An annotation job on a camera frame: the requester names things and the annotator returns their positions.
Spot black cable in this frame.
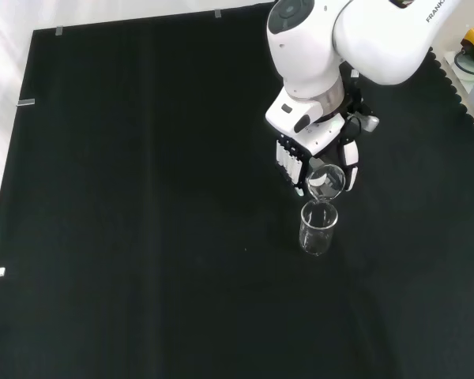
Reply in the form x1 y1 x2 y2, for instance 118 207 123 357
452 49 474 78

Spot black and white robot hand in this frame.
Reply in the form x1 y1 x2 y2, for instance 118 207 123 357
274 113 361 198

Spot black cloth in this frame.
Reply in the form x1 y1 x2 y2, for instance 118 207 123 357
0 0 474 379

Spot clear glass beaker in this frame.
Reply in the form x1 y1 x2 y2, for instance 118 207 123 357
299 200 339 257
306 163 348 205

